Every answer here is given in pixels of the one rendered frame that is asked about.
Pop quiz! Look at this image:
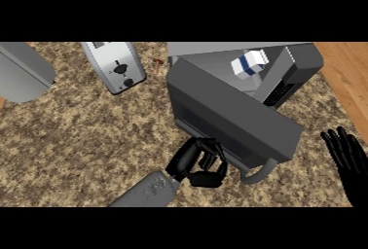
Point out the small red-brown object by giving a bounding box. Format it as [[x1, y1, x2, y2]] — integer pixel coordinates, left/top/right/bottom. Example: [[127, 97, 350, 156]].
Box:
[[150, 57, 164, 77]]

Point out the grey rounded appliance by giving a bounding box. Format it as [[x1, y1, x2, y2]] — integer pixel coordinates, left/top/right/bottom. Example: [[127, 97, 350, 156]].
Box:
[[0, 42, 57, 104]]

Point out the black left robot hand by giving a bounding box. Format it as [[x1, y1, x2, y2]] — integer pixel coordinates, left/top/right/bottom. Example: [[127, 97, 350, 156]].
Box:
[[164, 136, 230, 189]]

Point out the white and blue milk carton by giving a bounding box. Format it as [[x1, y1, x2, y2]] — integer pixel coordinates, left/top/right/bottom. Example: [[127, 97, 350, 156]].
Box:
[[230, 50, 270, 79]]

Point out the grey microwave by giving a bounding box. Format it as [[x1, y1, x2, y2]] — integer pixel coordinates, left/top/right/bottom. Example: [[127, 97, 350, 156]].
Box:
[[165, 42, 325, 111]]

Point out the silver toaster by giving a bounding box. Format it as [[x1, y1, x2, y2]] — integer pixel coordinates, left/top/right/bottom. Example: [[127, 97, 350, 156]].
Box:
[[78, 42, 147, 96]]

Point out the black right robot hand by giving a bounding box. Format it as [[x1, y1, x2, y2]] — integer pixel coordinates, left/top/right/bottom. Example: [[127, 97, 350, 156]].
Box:
[[319, 125, 368, 208]]

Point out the grey microwave door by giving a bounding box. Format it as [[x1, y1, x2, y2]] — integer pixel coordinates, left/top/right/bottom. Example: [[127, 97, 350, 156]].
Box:
[[165, 57, 304, 186]]

